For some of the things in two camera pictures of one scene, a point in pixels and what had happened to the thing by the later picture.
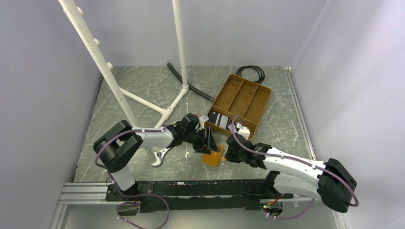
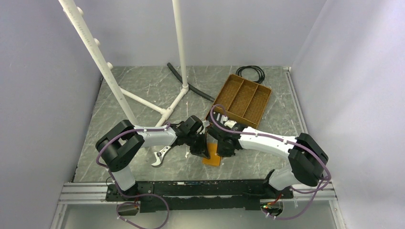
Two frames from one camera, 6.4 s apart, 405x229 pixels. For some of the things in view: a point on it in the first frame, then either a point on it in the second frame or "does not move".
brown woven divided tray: [239, 97] does not move
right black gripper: [229, 157] → [221, 152]
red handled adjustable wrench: [159, 155] does not move
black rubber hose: [190, 87] does not move
